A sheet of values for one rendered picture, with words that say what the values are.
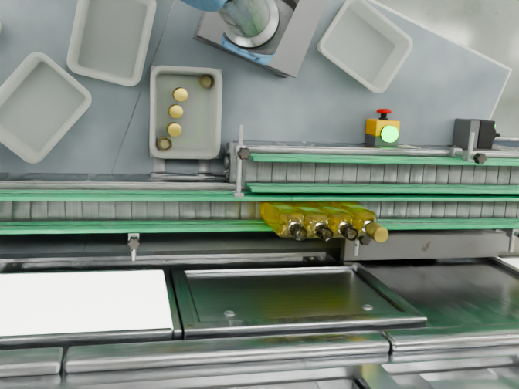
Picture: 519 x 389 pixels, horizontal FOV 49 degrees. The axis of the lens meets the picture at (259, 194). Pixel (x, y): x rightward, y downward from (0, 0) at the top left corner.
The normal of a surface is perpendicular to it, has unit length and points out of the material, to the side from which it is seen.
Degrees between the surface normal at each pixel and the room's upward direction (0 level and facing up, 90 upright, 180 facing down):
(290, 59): 1
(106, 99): 0
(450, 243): 0
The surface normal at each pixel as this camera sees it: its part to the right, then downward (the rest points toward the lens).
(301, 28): 0.22, 0.21
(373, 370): 0.05, -0.98
